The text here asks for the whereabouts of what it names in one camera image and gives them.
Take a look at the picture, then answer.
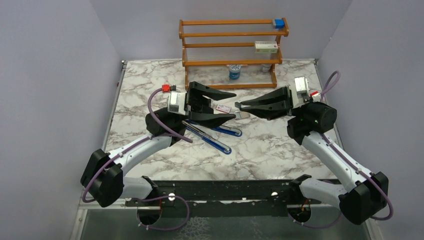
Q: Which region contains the orange wooden shelf rack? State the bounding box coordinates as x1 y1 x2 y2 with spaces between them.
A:
178 17 290 90

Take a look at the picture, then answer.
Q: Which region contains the white small jar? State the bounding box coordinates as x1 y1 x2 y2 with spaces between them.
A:
261 64 272 73

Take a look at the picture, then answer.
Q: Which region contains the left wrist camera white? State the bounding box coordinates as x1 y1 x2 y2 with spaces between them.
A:
167 91 186 116

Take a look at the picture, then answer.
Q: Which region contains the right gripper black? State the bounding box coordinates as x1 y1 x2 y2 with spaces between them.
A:
240 85 309 121

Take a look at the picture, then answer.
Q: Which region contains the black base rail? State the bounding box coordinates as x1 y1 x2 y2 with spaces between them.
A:
125 179 322 218

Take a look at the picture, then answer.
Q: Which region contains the blue box on top shelf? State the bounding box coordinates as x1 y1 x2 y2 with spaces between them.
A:
272 19 286 29

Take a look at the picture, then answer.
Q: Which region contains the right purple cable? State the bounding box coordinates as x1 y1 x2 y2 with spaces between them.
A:
286 70 394 229

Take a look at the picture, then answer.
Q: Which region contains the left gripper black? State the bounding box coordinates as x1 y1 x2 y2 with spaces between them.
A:
173 82 237 128

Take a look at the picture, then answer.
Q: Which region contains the blue stapler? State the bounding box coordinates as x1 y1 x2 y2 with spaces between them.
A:
182 120 243 155

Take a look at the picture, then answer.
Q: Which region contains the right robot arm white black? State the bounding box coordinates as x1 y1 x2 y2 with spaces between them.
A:
235 85 394 225

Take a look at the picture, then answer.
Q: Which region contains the white green carton box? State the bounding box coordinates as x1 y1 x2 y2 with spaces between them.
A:
254 41 279 54

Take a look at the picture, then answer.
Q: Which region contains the blue white cup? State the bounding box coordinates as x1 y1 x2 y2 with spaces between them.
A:
228 64 242 80

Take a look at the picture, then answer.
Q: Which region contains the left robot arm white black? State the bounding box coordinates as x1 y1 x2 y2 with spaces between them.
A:
80 81 236 208

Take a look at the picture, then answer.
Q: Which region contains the purple cable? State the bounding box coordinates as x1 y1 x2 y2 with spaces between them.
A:
286 70 394 229
81 86 194 232

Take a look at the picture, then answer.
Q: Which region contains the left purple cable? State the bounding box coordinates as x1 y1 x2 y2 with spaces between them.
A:
81 86 194 232

